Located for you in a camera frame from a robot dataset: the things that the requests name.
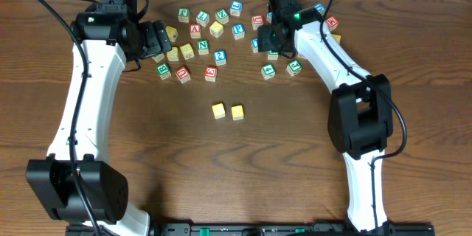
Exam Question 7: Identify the yellow S block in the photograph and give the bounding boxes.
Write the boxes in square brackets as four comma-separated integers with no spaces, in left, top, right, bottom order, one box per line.
[180,43,195,60]

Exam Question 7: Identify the blue F block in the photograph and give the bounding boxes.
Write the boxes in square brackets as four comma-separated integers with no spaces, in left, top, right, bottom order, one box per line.
[232,24,246,40]

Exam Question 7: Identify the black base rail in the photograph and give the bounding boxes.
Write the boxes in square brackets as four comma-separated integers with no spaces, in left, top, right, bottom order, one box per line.
[66,221,435,236]

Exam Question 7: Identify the yellow o block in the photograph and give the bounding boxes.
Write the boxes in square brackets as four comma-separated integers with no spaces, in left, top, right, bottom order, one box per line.
[231,105,244,120]
[166,46,179,62]

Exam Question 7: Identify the green B block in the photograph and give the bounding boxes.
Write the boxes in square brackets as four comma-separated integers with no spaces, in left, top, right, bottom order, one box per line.
[156,63,172,80]

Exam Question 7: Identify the green P block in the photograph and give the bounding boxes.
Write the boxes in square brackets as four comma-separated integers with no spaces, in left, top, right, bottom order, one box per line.
[178,7,190,23]

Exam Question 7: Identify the green R block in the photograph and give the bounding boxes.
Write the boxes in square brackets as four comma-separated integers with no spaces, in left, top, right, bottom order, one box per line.
[268,51,279,60]

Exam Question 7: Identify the yellow block upper middle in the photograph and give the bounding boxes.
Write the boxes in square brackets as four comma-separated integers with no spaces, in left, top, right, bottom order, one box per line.
[209,21,224,38]

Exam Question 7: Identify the green Z block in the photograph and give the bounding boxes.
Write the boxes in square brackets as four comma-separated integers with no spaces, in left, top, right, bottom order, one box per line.
[215,9,229,24]

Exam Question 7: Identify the blue top block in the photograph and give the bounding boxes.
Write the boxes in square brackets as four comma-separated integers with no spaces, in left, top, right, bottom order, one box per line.
[230,1,243,17]

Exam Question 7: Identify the blue D block right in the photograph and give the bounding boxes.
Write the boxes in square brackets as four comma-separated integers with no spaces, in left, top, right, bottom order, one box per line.
[313,2,326,15]

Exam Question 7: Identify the yellow K block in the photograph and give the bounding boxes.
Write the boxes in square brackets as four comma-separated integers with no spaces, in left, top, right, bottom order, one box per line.
[331,34,341,44]

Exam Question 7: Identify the red M block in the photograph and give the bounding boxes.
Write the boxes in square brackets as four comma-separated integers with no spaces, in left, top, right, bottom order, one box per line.
[324,16,339,32]

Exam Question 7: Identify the yellow block near left gripper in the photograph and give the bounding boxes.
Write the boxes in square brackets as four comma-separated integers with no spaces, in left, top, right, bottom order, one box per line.
[165,26,178,43]

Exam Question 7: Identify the red C block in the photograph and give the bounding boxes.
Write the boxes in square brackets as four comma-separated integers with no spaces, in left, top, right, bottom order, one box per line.
[251,15,264,30]

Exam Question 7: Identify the yellow C block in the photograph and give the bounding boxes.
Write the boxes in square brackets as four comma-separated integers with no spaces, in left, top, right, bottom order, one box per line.
[212,103,226,119]

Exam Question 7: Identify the green 4 block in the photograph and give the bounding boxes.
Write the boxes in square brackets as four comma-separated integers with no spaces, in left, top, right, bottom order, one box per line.
[261,63,276,80]

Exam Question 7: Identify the green N block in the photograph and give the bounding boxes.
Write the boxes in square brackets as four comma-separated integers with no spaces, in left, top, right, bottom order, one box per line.
[197,40,209,55]

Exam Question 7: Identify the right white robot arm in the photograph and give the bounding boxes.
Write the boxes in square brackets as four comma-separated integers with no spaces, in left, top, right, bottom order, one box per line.
[257,0,393,232]

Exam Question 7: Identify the blue L block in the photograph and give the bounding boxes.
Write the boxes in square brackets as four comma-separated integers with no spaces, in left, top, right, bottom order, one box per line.
[297,53,307,59]

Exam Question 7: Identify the blue 2 block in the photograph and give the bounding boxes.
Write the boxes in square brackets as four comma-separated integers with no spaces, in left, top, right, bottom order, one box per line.
[214,50,227,66]

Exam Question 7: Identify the green J block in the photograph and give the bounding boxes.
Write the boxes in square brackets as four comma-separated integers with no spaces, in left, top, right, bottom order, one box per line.
[286,60,302,77]

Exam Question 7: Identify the red A block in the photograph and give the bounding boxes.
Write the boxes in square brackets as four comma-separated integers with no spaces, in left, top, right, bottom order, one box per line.
[190,24,201,38]

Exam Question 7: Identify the blue T block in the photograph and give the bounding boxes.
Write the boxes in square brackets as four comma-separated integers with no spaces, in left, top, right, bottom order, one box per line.
[251,38,258,53]

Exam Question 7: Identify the green V block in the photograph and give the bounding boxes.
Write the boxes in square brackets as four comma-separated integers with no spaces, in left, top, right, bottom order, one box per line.
[152,54,165,63]

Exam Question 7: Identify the blue d block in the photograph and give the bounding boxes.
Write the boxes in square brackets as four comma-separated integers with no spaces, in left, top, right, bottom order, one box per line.
[313,2,326,15]
[266,12,272,24]

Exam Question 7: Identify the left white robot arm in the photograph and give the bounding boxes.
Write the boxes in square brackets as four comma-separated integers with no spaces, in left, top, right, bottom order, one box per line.
[26,0,171,235]

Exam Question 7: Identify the red U block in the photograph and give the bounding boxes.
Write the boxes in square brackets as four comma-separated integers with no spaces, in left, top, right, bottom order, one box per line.
[176,66,191,84]

